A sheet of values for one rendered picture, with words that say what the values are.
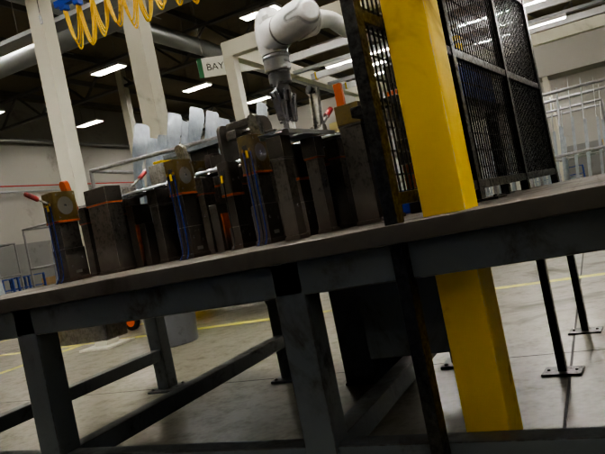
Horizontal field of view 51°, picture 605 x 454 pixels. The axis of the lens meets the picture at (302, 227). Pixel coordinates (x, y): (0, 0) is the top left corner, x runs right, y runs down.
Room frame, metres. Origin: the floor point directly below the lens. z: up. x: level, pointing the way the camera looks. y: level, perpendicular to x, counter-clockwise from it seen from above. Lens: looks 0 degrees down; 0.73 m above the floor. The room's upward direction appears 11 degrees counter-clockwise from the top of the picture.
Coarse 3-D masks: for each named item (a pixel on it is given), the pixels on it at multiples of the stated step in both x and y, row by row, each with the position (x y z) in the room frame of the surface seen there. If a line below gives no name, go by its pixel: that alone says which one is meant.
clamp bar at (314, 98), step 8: (312, 88) 2.25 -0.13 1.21; (312, 96) 2.28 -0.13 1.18; (320, 96) 2.28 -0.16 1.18; (312, 104) 2.28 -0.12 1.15; (320, 104) 2.27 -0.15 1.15; (312, 112) 2.27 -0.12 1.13; (320, 112) 2.26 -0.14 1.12; (312, 120) 2.27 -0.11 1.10; (320, 120) 2.25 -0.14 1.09; (312, 128) 2.26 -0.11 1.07; (320, 128) 2.25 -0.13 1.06
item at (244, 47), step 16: (368, 0) 8.00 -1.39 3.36; (464, 16) 9.45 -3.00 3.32; (544, 16) 10.40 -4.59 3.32; (592, 16) 11.86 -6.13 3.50; (544, 32) 12.23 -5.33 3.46; (560, 32) 12.11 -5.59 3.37; (576, 32) 11.99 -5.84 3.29; (224, 48) 8.93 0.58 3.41; (240, 48) 8.82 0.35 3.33; (256, 48) 8.78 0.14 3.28; (256, 64) 9.61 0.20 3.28; (320, 64) 10.47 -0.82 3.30; (304, 80) 11.34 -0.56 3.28; (320, 80) 11.77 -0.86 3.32; (336, 80) 12.01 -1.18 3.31
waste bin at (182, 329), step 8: (192, 312) 5.10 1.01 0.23; (168, 320) 4.95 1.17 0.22; (176, 320) 4.97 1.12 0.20; (184, 320) 5.01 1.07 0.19; (192, 320) 5.08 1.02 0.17; (168, 328) 4.96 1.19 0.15; (176, 328) 4.97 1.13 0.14; (184, 328) 5.00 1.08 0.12; (192, 328) 5.07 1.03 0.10; (168, 336) 4.96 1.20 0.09; (176, 336) 4.97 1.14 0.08; (184, 336) 5.00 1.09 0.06; (192, 336) 5.06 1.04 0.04; (176, 344) 4.97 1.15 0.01
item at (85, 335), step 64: (384, 256) 1.33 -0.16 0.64; (448, 256) 1.28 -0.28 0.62; (512, 256) 1.22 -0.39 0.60; (0, 320) 1.84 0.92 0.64; (64, 320) 1.73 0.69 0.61; (128, 320) 1.64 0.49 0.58; (320, 320) 1.46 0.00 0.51; (384, 320) 1.61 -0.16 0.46; (64, 384) 1.84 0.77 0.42; (192, 384) 2.39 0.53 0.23; (320, 384) 1.42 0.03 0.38; (384, 384) 1.85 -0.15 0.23; (64, 448) 1.80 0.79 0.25; (128, 448) 1.74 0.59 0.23; (192, 448) 1.62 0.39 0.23; (256, 448) 1.53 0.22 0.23; (320, 448) 1.43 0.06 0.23; (384, 448) 1.38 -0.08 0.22; (512, 448) 1.26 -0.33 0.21; (576, 448) 1.21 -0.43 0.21
